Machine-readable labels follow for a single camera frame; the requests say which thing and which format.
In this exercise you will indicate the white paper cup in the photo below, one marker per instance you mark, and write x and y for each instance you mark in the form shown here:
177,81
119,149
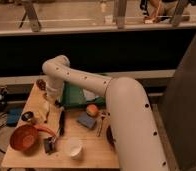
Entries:
73,148

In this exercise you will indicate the purple bowl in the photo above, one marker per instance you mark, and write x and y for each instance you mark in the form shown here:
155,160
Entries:
110,137

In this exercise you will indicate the black knife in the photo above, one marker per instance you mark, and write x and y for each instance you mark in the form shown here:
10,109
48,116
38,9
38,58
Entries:
61,123

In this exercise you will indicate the blue sponge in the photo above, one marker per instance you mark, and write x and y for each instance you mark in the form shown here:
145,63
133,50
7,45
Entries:
87,121

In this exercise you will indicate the crumpled white paper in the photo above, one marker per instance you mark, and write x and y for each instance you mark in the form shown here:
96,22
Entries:
89,96

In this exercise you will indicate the blue box on floor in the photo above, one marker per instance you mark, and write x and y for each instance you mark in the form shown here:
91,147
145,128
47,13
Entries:
13,116

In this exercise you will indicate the orange peach fruit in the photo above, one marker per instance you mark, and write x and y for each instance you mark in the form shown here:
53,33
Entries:
92,110

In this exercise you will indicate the black binder clip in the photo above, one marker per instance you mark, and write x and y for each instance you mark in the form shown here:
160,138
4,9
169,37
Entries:
49,145

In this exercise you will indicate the green plastic tray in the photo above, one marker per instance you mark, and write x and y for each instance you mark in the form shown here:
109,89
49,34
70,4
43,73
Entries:
73,97

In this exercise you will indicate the orange bowl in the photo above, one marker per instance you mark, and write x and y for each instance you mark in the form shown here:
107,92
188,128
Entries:
23,137

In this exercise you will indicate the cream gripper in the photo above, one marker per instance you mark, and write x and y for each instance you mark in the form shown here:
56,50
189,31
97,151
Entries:
53,98

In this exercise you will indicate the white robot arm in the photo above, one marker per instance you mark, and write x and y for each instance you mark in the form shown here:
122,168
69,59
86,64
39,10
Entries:
136,137

